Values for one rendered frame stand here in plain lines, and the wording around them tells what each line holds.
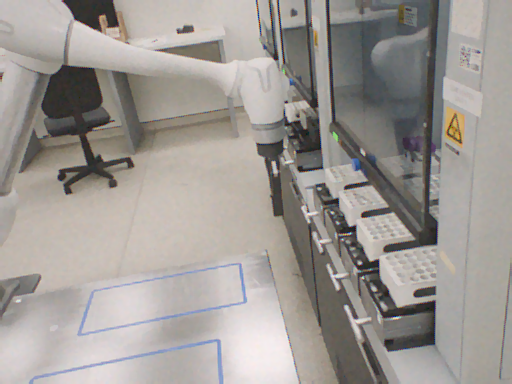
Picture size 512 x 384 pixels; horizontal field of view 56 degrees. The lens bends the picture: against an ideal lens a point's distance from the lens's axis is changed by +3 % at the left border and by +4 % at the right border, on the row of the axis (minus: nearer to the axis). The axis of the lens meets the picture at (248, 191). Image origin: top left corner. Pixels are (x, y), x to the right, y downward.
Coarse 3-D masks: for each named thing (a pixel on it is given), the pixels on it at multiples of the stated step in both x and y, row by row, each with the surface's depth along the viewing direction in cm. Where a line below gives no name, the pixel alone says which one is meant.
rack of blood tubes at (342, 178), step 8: (328, 168) 137; (336, 168) 138; (344, 168) 136; (352, 168) 136; (432, 168) 130; (328, 176) 133; (336, 176) 133; (344, 176) 132; (352, 176) 131; (360, 176) 130; (328, 184) 135; (336, 184) 129; (344, 184) 129; (352, 184) 139; (360, 184) 138; (368, 184) 137; (336, 192) 130
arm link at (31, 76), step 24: (48, 0) 113; (24, 72) 120; (48, 72) 122; (0, 96) 123; (24, 96) 123; (0, 120) 124; (24, 120) 126; (0, 144) 126; (24, 144) 130; (0, 168) 129; (0, 192) 133; (0, 216) 134; (0, 240) 135
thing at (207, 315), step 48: (96, 288) 109; (144, 288) 106; (192, 288) 103; (240, 288) 101; (0, 336) 99; (48, 336) 97; (96, 336) 94; (144, 336) 92; (192, 336) 90; (240, 336) 88; (288, 336) 87
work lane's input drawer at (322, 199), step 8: (320, 184) 140; (312, 192) 143; (320, 192) 135; (328, 192) 134; (320, 200) 134; (328, 200) 130; (336, 200) 130; (304, 208) 141; (320, 208) 134; (304, 216) 138; (312, 216) 138; (320, 216) 136; (312, 224) 134
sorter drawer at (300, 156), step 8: (296, 144) 171; (296, 152) 167; (304, 152) 166; (312, 152) 166; (320, 152) 166; (296, 160) 167; (304, 160) 167; (312, 160) 167; (320, 160) 168; (296, 168) 170
